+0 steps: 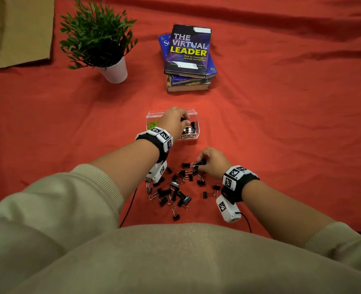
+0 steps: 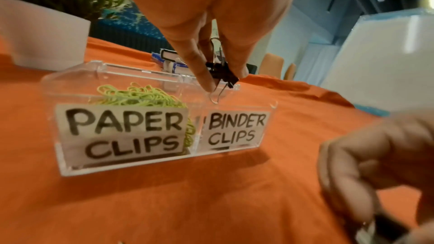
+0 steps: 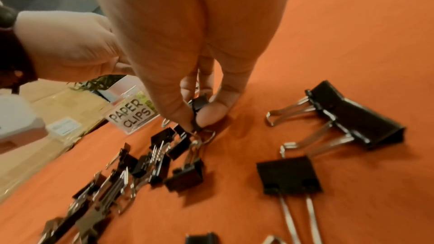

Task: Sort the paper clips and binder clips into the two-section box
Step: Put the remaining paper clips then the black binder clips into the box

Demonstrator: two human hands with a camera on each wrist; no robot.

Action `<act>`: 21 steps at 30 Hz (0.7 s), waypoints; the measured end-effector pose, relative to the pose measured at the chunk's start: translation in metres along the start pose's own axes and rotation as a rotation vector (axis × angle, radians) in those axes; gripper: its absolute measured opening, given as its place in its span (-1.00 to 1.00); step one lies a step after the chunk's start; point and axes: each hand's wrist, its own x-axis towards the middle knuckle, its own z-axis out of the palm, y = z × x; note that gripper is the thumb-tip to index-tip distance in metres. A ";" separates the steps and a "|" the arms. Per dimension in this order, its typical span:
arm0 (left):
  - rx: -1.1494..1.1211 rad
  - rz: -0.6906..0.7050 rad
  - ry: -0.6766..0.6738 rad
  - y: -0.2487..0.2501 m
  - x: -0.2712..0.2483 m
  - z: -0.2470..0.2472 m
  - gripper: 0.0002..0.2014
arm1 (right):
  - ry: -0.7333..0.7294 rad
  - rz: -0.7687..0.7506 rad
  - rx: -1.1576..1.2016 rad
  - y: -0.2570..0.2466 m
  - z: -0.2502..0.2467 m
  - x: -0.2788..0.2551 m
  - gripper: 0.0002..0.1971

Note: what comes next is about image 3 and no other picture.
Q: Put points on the person's right hand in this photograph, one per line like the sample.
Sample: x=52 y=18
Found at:
x=186 y=23

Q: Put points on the person's left hand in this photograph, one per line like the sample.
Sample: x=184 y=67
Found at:
x=67 y=47

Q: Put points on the black binder clip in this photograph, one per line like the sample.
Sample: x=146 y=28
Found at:
x=200 y=102

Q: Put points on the pile of green paper clips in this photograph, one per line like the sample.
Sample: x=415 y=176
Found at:
x=142 y=98

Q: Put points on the clear two-compartment plastic box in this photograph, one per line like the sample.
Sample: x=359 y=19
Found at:
x=132 y=114

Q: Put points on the pile of black binder clips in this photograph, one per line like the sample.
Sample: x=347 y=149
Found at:
x=288 y=173

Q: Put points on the brown cardboard box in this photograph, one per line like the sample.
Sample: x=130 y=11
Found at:
x=78 y=103

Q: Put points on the green plant in white pot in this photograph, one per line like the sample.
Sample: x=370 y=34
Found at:
x=101 y=81

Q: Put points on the black wristband with marker tiles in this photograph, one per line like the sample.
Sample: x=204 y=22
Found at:
x=13 y=58

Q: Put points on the white shipping label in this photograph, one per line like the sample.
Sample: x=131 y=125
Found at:
x=64 y=126

